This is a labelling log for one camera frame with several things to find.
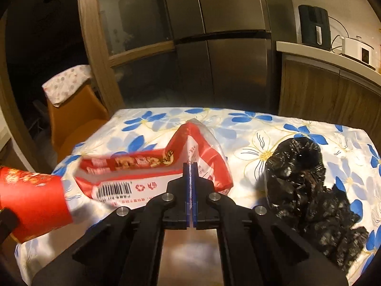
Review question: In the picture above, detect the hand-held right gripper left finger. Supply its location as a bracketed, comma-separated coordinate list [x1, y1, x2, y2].
[31, 162, 190, 286]

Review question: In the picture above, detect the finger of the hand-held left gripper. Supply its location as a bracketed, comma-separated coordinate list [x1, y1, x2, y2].
[0, 209, 20, 245]

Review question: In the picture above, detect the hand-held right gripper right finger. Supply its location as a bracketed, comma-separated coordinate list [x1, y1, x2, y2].
[192, 162, 349, 286]

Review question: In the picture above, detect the red paper cup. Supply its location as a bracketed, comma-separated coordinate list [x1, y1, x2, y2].
[0, 165, 74, 244]

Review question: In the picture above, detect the red snack wrapper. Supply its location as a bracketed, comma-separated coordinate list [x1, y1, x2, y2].
[73, 118, 234, 207]

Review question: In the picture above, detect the blue floral tablecloth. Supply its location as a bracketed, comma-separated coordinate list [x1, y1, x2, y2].
[14, 107, 381, 286]

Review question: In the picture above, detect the black plastic bag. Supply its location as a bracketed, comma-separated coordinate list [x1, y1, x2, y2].
[264, 138, 326, 216]
[278, 183, 370, 272]

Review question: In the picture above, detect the orange chair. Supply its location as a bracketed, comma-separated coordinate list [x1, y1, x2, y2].
[46, 84, 110, 164]

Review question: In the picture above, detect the dotted white cloth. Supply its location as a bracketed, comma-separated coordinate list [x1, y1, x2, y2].
[42, 64, 93, 108]

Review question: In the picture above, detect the steel refrigerator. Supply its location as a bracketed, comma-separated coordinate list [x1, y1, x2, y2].
[160, 0, 296, 114]

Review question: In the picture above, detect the kitchen counter with wooden cabinets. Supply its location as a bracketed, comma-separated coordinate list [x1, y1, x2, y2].
[276, 41, 381, 132]

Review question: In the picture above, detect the wooden glass door cabinet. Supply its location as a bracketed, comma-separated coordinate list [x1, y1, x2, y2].
[77, 0, 180, 117]

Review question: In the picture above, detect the black air fryer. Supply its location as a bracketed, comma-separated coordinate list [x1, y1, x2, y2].
[298, 4, 332, 51]

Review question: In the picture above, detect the white rice cooker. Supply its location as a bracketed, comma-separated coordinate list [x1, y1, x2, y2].
[341, 36, 376, 66]

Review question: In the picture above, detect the appliance cable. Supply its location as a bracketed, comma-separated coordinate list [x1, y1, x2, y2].
[330, 16, 349, 55]

